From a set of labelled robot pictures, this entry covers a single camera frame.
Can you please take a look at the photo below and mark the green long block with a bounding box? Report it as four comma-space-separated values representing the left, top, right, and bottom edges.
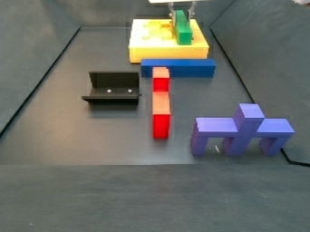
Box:
174, 10, 193, 45

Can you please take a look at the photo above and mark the blue long block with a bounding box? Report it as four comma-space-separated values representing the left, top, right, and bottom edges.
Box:
141, 59, 216, 78

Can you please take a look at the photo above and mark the black angle bracket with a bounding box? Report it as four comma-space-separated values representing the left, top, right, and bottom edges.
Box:
83, 71, 141, 102

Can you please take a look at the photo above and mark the yellow slotted board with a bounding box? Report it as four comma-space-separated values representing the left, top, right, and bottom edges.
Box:
129, 19, 210, 63

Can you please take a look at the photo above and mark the red stepped block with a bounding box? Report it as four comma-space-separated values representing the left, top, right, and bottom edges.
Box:
153, 67, 172, 139

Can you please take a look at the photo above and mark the purple cross-shaped block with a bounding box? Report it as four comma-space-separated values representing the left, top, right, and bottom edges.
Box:
190, 103, 294, 156

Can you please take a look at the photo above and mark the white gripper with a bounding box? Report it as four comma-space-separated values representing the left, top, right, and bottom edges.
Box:
149, 0, 212, 24

